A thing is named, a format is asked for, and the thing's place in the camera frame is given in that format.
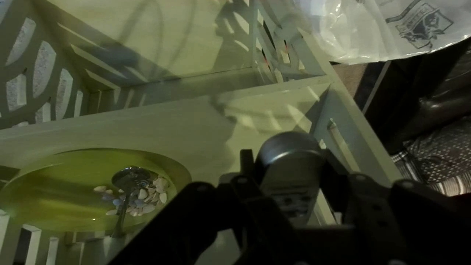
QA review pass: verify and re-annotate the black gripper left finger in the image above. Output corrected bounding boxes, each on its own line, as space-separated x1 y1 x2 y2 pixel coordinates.
230 149 277 233

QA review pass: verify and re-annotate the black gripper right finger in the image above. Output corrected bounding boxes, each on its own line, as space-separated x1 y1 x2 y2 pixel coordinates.
321 153 366 233

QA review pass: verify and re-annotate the grey remote control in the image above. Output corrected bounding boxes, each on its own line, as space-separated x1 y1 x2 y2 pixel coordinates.
257 131 326 227

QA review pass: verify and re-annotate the white ornate shelf unit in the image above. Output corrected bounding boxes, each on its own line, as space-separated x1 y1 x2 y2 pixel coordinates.
0 0 404 265

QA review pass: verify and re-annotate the patterned throw pillow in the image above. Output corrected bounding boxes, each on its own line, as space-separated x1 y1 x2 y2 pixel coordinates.
392 116 471 197

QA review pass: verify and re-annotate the dark speckled clump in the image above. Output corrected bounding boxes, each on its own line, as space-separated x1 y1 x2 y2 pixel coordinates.
93 166 171 219

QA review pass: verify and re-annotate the black leather sofa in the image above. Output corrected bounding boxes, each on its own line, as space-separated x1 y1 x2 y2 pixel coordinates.
352 43 471 153

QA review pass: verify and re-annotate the green plate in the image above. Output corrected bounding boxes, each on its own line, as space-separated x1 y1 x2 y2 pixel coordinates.
0 147 193 234

